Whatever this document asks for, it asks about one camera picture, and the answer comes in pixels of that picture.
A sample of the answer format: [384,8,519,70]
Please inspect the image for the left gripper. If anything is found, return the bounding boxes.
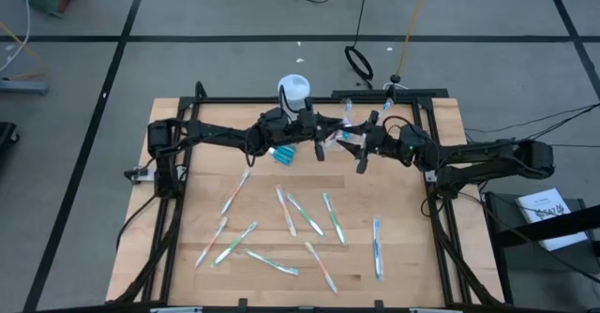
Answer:
[293,110,346,162]

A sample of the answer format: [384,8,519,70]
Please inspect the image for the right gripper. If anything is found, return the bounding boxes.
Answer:
[340,123,399,173]

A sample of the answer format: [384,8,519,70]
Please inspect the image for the blue white toothbrush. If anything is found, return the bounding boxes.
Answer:
[371,216,385,282]
[380,97,395,126]

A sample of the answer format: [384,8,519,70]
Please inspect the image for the orange white toothbrush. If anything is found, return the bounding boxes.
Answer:
[303,240,339,296]
[274,184,299,238]
[219,167,251,216]
[193,216,230,270]

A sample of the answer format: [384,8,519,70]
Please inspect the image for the clear acrylic organizer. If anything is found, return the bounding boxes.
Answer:
[325,124,368,154]

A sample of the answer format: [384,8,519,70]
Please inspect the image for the white wipes canister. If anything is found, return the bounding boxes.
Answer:
[277,72,311,112]

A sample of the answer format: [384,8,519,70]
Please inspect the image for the black side cart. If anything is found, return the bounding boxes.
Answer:
[482,191,600,313]

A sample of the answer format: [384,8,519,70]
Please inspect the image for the white printed booklet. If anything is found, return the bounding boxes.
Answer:
[515,187,590,252]

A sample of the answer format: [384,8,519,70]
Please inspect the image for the grey floor base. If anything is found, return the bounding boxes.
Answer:
[0,78,50,97]

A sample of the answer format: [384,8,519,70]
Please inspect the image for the black floor object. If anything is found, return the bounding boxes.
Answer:
[0,121,20,159]

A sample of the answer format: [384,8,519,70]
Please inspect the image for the black metal table frame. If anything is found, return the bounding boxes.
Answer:
[107,82,505,313]

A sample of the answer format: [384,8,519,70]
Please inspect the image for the black coiled hanging cable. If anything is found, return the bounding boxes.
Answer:
[344,0,375,82]

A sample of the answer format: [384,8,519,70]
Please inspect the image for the yellow hanging cable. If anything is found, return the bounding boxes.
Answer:
[397,0,433,78]

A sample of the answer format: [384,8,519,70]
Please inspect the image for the white floor cable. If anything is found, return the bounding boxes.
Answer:
[0,0,32,75]

